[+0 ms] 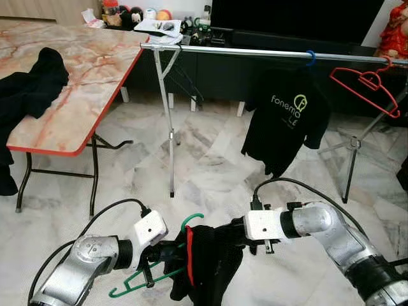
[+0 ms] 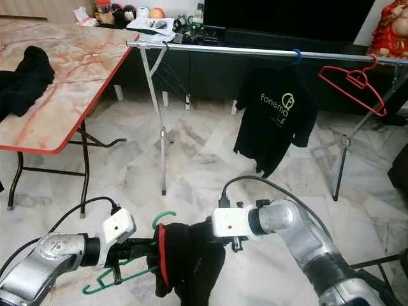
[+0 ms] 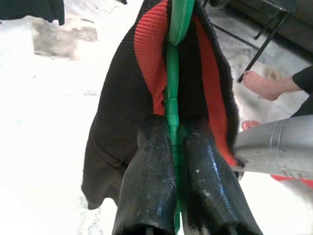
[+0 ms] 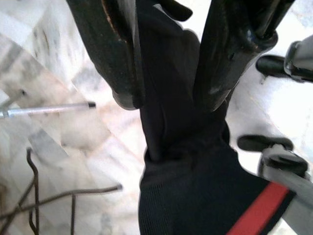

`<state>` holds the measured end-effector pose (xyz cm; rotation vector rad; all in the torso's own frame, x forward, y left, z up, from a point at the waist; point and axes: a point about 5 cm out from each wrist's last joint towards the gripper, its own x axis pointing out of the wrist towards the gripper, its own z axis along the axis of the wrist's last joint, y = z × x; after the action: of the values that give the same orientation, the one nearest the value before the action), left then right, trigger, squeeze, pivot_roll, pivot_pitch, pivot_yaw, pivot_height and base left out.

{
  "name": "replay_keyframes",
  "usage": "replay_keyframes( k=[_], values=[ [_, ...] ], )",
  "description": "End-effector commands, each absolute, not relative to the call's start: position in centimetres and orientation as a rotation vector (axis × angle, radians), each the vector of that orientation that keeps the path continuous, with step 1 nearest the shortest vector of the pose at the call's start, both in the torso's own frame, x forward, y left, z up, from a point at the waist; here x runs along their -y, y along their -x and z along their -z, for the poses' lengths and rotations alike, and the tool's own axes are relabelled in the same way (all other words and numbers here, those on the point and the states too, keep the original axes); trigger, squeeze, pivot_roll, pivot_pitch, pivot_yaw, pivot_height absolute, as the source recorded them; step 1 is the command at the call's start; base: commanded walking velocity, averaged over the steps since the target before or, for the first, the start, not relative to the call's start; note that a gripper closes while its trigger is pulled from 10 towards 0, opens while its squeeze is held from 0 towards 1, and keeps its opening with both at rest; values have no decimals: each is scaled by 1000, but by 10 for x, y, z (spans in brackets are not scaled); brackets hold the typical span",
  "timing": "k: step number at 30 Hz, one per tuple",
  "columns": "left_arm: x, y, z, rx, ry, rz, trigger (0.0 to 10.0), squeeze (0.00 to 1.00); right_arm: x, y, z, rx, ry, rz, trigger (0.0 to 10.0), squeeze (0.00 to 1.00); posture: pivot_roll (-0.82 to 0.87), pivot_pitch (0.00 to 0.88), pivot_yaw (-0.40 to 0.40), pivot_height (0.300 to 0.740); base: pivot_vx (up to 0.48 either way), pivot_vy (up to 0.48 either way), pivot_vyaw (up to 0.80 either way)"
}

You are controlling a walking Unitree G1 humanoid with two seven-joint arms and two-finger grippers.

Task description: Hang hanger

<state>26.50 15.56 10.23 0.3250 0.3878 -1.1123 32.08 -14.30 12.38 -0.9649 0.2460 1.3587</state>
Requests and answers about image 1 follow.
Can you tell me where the black garment with red trim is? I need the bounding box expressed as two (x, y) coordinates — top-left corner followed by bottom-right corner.
(171, 220), (256, 306)

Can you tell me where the green plastic hanger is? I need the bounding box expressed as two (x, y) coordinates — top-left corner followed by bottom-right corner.
(108, 212), (206, 299)

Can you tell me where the red plastic hanger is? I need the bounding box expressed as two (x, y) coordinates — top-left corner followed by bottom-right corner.
(330, 56), (401, 119)

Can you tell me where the black t-shirt with green logo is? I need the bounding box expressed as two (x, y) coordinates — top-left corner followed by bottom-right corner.
(241, 67), (332, 179)

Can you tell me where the black television console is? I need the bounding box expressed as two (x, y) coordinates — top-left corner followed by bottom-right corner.
(121, 25), (408, 119)

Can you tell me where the silver metal clothes rack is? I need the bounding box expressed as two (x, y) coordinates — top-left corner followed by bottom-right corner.
(140, 42), (408, 205)

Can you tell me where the marble-top folding table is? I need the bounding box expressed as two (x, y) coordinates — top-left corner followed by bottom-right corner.
(0, 18), (150, 216)

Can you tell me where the black soundbar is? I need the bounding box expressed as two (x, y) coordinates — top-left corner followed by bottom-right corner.
(231, 31), (354, 55)

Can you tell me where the small black tray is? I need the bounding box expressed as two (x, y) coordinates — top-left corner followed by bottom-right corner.
(207, 29), (224, 45)

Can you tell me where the plain black garment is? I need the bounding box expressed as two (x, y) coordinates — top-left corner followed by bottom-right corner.
(0, 47), (69, 196)

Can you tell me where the white paper stack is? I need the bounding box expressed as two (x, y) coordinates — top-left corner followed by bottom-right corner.
(134, 18), (184, 47)

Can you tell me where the small clear bottle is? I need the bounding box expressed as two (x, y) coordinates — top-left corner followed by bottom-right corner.
(200, 5), (212, 29)

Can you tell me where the black flat television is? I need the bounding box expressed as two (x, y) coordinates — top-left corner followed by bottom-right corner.
(210, 0), (386, 47)

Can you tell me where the jar with red lid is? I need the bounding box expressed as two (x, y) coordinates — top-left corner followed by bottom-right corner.
(102, 0), (122, 27)

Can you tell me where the white tissue packet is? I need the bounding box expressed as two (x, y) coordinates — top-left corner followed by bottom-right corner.
(82, 8), (106, 29)

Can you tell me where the red laughing Buddha statue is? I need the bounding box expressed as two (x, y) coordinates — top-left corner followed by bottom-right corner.
(381, 0), (408, 59)

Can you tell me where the beige wooden cabinet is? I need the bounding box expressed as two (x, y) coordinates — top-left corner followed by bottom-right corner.
(0, 0), (87, 26)

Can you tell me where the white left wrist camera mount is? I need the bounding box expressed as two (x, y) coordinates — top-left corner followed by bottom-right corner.
(129, 210), (169, 252)

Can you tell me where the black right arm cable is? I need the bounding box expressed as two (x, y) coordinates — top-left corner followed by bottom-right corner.
(250, 177), (348, 221)

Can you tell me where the black wire hanger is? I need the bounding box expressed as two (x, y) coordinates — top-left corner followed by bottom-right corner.
(177, 46), (206, 108)

